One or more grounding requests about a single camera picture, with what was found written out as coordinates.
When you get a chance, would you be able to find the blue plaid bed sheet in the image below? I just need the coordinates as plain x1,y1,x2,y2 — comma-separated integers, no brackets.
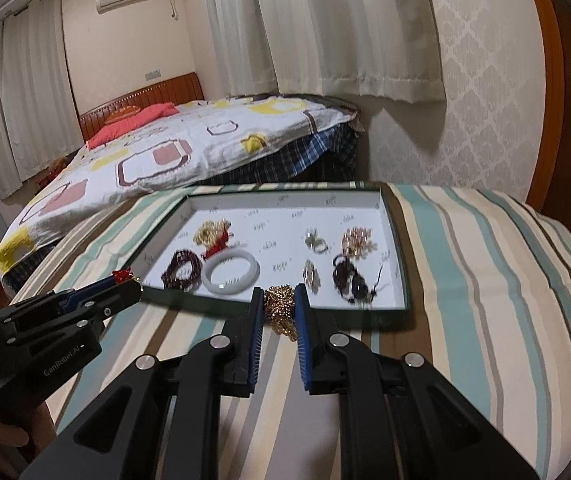
200,122,359,188

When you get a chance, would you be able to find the gold and red ornament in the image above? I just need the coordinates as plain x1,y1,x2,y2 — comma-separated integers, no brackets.
192,220,236,260

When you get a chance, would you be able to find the silver rhinestone pendant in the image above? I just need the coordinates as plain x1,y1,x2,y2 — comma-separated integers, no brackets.
301,259,321,295

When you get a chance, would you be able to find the orange embroidered pillow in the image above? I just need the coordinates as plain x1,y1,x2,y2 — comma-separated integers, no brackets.
104,106,141,125

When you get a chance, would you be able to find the white window curtain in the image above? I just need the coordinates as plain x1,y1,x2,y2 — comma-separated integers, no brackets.
0,7,86,201

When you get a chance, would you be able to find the patterned white quilt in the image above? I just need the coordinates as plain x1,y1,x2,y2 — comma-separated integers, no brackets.
0,95,361,278

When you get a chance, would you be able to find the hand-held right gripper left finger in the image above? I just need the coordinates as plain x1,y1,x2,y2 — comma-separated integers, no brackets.
18,286,266,480

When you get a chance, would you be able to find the wooden bed headboard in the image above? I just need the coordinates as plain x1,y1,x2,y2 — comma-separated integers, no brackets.
78,72,205,143

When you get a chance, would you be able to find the striped blanket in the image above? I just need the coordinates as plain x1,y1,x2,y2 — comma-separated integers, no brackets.
10,182,571,480

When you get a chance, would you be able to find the red pillow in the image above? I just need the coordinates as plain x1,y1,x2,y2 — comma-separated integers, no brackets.
86,102,181,150

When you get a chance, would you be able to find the dark brown bead bracelet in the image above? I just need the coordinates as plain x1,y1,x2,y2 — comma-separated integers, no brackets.
332,254,391,306

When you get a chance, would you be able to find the white jade bangle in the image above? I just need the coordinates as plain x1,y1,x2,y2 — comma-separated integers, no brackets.
202,250,258,296

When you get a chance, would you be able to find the white printed box tray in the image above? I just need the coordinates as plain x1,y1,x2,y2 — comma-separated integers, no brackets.
128,182,411,331

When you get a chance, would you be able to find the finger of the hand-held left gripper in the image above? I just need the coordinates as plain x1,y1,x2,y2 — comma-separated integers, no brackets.
72,282,144,322
58,275,119,309

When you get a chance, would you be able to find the person's left hand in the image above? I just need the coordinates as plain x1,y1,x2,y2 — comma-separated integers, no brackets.
0,399,59,461

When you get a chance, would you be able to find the sheer white curtain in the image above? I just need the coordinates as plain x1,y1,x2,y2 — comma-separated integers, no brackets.
208,0,286,98

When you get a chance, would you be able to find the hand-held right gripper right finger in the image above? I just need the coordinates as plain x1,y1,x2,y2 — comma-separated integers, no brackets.
293,284,541,480

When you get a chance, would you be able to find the thick cream curtain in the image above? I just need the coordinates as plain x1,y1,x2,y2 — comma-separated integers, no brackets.
248,0,449,106

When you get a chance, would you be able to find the rose gold chain bracelet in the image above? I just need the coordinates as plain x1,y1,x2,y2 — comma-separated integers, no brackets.
340,226,379,261

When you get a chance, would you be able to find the gold chain necklace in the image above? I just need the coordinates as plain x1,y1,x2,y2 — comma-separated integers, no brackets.
264,284,299,342

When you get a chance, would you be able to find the silver ring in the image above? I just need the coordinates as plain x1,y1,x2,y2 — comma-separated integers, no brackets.
304,229,330,253

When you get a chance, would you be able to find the dark red bead bracelet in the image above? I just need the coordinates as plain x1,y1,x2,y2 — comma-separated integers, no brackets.
160,249,203,291

